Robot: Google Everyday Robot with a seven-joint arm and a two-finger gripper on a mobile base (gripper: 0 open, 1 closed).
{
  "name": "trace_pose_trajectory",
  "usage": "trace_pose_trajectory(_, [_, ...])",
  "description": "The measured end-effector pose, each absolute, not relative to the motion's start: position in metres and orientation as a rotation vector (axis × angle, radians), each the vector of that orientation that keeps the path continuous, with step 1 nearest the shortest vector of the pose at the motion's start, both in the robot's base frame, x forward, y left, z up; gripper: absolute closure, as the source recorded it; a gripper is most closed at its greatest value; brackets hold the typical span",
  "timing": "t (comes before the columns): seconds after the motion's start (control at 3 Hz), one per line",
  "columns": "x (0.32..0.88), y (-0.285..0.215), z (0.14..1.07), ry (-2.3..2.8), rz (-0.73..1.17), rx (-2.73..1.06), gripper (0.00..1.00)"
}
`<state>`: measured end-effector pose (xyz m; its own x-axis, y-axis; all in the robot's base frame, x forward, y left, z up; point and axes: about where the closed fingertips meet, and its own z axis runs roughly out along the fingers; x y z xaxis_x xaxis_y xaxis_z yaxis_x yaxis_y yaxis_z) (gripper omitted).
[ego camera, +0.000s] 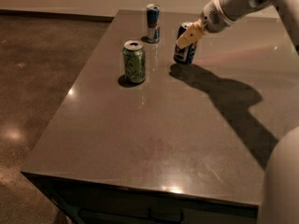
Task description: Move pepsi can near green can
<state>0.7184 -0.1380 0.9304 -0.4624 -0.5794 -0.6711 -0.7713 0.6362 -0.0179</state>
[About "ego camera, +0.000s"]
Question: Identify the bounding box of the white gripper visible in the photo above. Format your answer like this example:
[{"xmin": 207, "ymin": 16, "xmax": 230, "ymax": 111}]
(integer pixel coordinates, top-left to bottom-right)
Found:
[{"xmin": 176, "ymin": 0, "xmax": 234, "ymax": 49}]

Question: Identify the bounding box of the blue pepsi can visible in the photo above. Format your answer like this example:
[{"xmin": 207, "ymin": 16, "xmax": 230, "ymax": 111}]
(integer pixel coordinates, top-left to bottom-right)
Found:
[{"xmin": 174, "ymin": 21, "xmax": 197, "ymax": 65}]

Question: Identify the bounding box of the blue silver energy drink can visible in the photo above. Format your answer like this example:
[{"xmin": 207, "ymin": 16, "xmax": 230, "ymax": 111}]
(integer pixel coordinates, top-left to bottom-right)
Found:
[{"xmin": 147, "ymin": 4, "xmax": 160, "ymax": 44}]

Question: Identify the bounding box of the green soda can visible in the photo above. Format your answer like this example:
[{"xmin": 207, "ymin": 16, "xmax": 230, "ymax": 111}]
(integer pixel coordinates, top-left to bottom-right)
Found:
[{"xmin": 122, "ymin": 40, "xmax": 146, "ymax": 84}]

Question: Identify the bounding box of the dark cabinet under table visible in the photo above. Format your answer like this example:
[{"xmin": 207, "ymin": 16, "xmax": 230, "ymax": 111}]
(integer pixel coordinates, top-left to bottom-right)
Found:
[{"xmin": 22, "ymin": 172, "xmax": 258, "ymax": 224}]

